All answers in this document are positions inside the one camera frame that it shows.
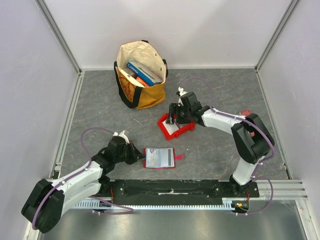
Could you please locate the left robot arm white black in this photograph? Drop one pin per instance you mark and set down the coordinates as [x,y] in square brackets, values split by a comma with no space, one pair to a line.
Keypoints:
[50,199]

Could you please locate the red leather card holder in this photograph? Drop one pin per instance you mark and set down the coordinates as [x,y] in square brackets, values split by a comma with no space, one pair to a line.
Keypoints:
[176,158]

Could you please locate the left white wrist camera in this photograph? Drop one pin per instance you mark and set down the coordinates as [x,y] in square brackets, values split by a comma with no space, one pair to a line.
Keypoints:
[122,134]

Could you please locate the red silver long box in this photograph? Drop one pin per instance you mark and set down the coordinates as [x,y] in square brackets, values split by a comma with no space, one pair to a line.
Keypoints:
[245,113]

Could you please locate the yellow canvas tote bag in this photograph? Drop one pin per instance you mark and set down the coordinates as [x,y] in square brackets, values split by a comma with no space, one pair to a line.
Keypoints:
[133,94]

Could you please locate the orange book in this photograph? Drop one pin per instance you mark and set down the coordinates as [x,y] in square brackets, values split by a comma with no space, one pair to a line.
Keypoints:
[142,82]

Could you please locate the blue book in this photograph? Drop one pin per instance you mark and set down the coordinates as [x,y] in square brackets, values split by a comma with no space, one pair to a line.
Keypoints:
[141,71]

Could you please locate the slotted cable duct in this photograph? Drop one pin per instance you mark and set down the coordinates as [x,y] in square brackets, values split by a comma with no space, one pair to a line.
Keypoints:
[97,205]

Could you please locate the white card stack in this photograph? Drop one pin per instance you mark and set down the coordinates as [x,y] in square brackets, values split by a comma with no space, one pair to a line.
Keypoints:
[170,128]

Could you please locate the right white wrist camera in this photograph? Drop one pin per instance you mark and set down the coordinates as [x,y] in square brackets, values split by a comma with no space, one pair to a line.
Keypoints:
[180,93]

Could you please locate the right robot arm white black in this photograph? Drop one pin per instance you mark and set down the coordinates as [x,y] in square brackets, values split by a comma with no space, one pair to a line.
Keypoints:
[252,139]

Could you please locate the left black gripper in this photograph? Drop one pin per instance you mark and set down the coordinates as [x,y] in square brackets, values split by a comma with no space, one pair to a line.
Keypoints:
[136,155]

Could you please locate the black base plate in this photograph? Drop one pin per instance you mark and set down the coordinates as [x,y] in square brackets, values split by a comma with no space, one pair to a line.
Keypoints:
[120,188]

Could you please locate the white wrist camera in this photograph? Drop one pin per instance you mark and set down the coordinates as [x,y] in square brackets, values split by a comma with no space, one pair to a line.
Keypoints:
[122,134]
[180,93]

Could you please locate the red plastic bin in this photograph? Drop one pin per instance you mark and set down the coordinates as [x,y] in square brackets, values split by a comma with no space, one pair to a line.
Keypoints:
[182,129]

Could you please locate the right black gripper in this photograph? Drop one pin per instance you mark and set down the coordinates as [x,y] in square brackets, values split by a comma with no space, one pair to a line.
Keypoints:
[175,113]

